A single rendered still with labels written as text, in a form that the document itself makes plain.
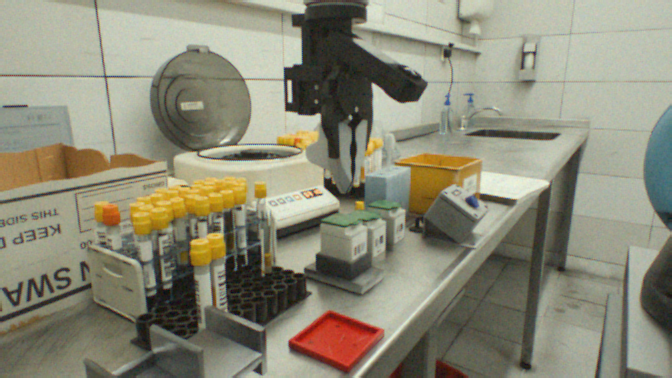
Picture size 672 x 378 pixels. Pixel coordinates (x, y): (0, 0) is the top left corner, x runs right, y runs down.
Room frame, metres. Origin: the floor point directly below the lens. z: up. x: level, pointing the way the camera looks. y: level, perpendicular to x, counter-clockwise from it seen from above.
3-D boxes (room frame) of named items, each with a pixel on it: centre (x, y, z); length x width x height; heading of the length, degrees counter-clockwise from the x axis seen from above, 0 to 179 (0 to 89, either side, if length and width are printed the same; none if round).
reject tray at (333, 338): (0.37, 0.00, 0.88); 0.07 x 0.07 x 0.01; 56
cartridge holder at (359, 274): (0.51, -0.01, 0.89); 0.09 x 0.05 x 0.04; 55
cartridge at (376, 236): (0.57, -0.04, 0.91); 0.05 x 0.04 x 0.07; 56
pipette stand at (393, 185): (0.72, -0.09, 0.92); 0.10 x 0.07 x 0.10; 148
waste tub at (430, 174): (0.83, -0.20, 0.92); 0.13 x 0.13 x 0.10; 53
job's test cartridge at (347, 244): (0.51, -0.01, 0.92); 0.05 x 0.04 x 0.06; 55
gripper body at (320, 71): (0.52, 0.01, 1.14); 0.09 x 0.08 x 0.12; 55
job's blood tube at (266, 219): (0.47, 0.09, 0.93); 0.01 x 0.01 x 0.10; 57
